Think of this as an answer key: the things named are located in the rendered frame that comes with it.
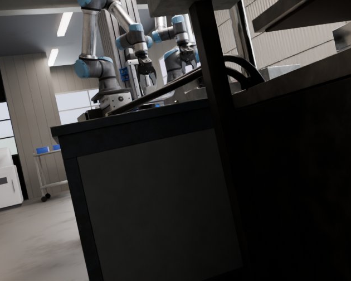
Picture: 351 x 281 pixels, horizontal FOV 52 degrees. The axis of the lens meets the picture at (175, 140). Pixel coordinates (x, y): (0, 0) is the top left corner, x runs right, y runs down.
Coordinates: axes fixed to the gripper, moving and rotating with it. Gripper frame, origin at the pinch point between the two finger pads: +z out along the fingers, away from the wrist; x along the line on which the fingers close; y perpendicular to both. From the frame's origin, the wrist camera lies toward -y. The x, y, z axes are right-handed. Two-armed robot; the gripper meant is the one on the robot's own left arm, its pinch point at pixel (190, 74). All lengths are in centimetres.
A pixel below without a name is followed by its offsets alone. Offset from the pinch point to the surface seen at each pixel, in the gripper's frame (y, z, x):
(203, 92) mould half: -48, 18, 14
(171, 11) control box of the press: -89, -6, 36
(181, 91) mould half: -33.3, 13.3, 19.2
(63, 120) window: 795, -74, 69
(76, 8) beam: 380, -198, 18
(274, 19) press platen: -93, 2, 2
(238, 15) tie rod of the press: -77, -6, 6
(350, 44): -86, 14, -35
